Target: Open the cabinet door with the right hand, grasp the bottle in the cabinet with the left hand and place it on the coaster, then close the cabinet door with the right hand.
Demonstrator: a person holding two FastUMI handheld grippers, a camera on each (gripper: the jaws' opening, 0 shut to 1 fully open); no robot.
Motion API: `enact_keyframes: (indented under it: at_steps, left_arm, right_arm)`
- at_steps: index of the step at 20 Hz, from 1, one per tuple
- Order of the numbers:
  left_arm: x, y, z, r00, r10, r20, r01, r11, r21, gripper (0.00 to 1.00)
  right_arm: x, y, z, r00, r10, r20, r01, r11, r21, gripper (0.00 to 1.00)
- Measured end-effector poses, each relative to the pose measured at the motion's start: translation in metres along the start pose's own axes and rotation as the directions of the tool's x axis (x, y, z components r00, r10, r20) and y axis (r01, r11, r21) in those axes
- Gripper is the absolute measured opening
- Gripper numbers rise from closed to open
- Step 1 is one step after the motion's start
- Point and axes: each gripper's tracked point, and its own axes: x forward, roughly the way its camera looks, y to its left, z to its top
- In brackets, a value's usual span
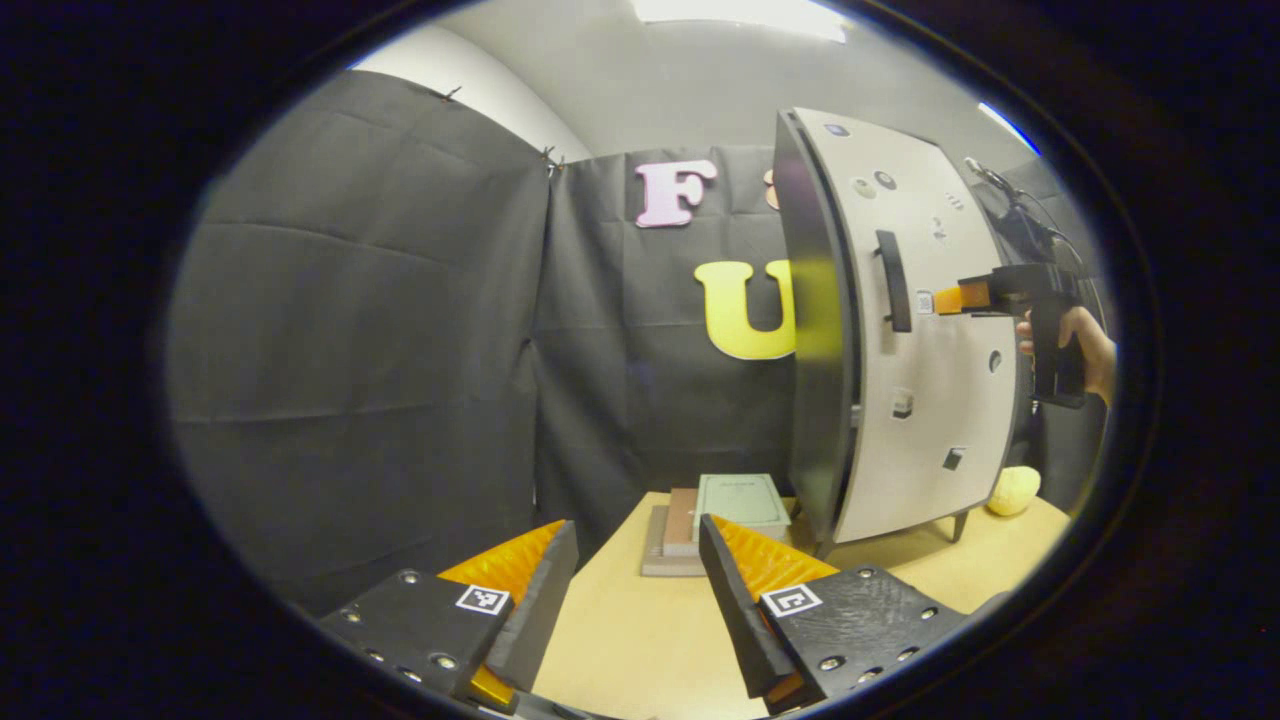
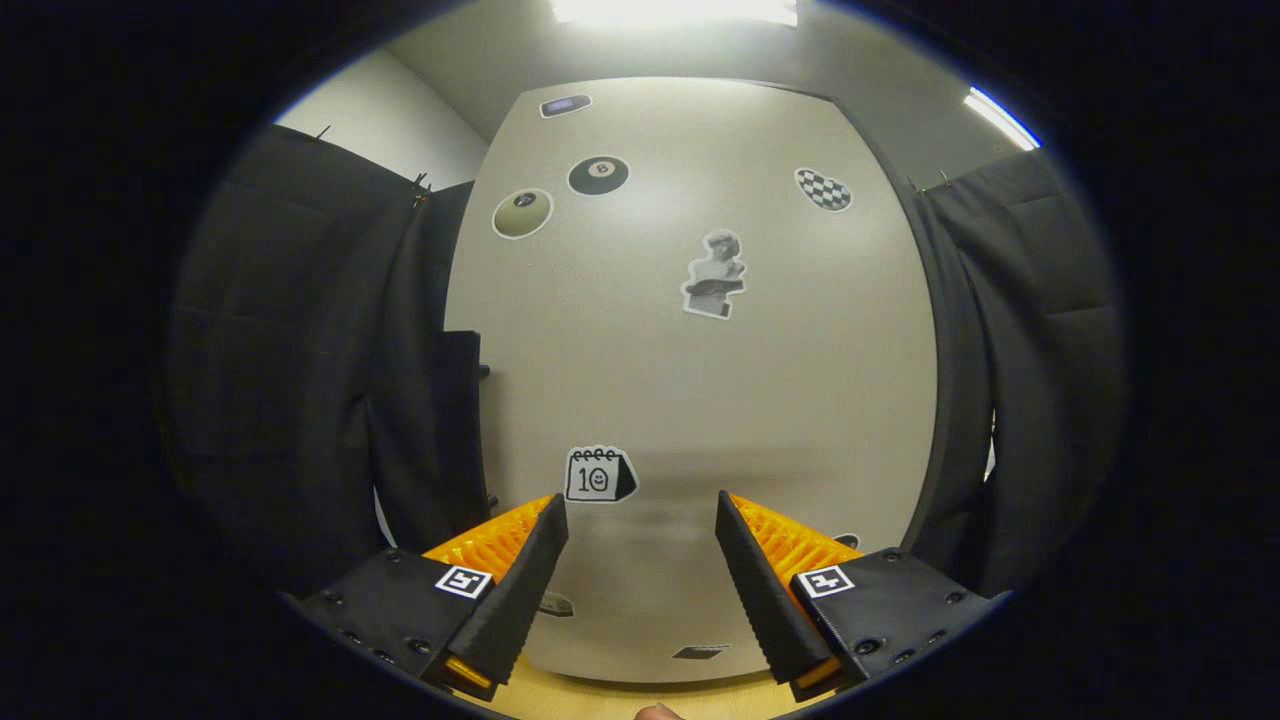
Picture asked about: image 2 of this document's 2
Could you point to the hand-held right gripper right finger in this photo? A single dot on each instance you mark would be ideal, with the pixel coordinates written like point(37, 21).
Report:
point(762, 600)

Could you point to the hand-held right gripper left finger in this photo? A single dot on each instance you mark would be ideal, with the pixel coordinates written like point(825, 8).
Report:
point(520, 590)

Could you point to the black backdrop cloth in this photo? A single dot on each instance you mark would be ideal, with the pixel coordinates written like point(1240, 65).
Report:
point(300, 350)

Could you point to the narrow ceiling light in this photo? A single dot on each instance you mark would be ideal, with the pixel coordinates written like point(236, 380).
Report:
point(1000, 118)

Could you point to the large ceiling light panel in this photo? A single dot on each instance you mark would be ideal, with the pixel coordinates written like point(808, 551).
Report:
point(670, 10)

